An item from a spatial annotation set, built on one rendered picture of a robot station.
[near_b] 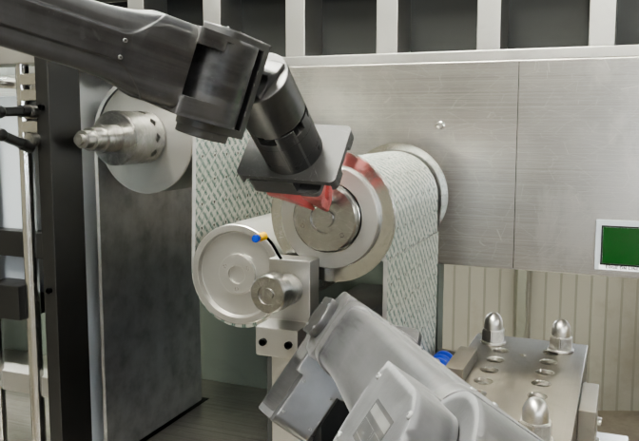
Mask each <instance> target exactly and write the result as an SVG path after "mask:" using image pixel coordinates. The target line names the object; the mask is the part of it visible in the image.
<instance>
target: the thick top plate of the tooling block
mask: <svg viewBox="0 0 639 441"><path fill-rule="evenodd" d="M481 338H482V334H480V333H478V334H477V335H476V336H475V338H474V340H473V341H472V342H471V344H470V345H469V347H473V348H477V361H476V363H475V364H474V366H473V367H472V369H471V371H470V372H469V374H468V376H467V377H466V379H465V380H464V381H465V382H467V383H468V384H469V385H471V386H472V387H474V388H475V389H476V390H477V391H478V392H480V393H481V394H483V395H484V396H485V397H486V398H488V399H489V400H490V401H492V402H495V403H496V404H498V408H500V409H501V410H502V411H504V412H505V413H507V414H508V415H509V416H511V417H512V418H513V419H515V420H516V421H517V422H519V421H520V418H521V416H522V409H523V406H524V403H525V402H526V401H527V400H528V399H529V398H531V397H533V396H537V397H540V398H542V399H543V400H544V401H545V402H546V403H547V405H548V408H549V412H550V420H551V421H552V429H551V436H552V438H553V441H576V440H577V416H578V407H579V401H580V395H581V390H582V384H583V382H586V383H587V365H588V345H583V344H574V343H572V347H573V348H574V352H573V353H571V354H557V353H553V352H550V351H549V350H548V349H547V348H548V346H549V345H550V342H549V341H548V340H540V339H531V338H523V337H514V336H504V339H505V340H506V344H505V345H502V346H490V345H485V344H483V343H481V342H480V339H481Z"/></svg>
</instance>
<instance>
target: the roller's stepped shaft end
mask: <svg viewBox="0 0 639 441"><path fill-rule="evenodd" d="M73 141H74V143H75V144H76V145H77V146H78V147H79V148H84V149H85V150H87V151H94V152H96V153H108V152H117V151H119V150H121V149H122V147H123V146H124V143H125V134H124V132H123V130H122V129H121V128H120V127H119V126H117V125H94V126H93V127H88V128H85V129H84V130H80V131H78V132H77V133H76V134H75V136H74V138H73Z"/></svg>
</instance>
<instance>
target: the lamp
mask: <svg viewBox="0 0 639 441"><path fill-rule="evenodd" d="M602 263H612V264H626V265H639V229H632V228H614V227H604V232H603V254H602Z"/></svg>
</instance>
